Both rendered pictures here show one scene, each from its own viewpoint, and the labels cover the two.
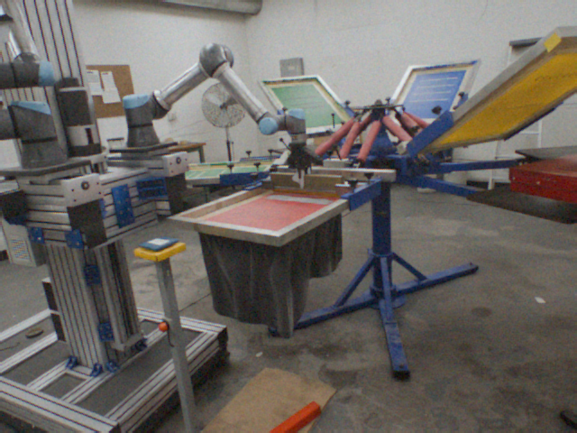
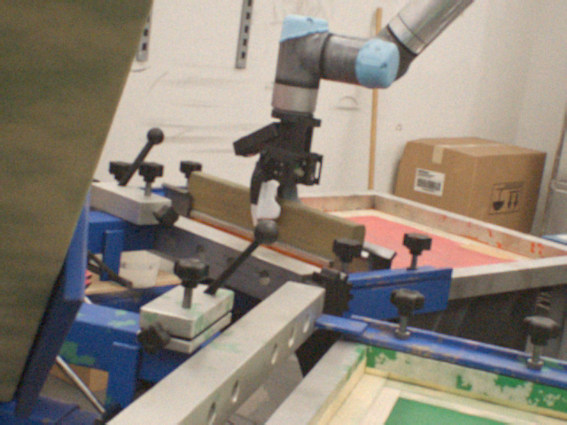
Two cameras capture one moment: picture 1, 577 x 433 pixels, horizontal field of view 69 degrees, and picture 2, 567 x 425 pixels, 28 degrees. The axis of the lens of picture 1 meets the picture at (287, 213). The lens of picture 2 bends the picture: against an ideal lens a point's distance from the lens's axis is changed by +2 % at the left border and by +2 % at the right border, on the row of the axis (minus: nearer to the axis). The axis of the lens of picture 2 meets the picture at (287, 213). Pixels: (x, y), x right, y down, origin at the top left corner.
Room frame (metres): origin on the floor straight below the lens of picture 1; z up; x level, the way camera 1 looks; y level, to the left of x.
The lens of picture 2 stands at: (3.83, 0.15, 1.41)
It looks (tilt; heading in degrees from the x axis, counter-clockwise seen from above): 11 degrees down; 187
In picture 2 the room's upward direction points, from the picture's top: 8 degrees clockwise
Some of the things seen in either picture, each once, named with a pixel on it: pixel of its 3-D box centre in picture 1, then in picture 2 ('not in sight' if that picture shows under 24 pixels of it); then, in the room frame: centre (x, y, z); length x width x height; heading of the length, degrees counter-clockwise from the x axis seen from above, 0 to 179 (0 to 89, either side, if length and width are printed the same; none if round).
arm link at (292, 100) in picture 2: (298, 138); (295, 99); (1.98, -0.08, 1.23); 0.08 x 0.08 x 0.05
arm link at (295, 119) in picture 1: (297, 121); (303, 51); (1.98, -0.08, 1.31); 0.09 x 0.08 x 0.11; 77
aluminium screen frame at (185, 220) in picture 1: (279, 203); (348, 240); (1.80, 0.03, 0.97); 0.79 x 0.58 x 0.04; 143
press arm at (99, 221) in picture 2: not in sight; (95, 233); (2.25, -0.31, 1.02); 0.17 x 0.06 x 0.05; 143
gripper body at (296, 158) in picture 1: (298, 155); (291, 149); (1.99, -0.08, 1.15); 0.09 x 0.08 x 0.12; 53
